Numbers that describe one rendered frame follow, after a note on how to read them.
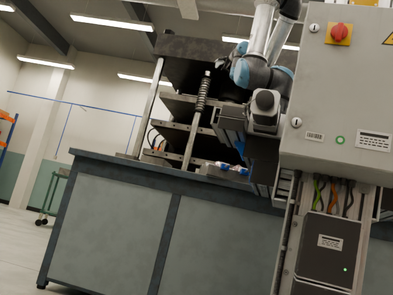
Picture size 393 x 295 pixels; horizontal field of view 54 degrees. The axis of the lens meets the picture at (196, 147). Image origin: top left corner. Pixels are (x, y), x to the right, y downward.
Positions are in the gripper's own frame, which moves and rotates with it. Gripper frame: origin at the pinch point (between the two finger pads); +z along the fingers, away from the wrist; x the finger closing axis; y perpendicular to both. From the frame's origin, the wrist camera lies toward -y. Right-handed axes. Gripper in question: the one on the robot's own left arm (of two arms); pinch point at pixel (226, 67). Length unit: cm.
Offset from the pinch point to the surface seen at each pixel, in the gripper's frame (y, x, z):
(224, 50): -48, 5, 72
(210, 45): -49, -6, 77
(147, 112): 18, -31, 96
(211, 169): 62, 11, -13
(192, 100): -5, -1, 92
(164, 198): 84, -4, 5
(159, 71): -17, -35, 96
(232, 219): 82, 31, -11
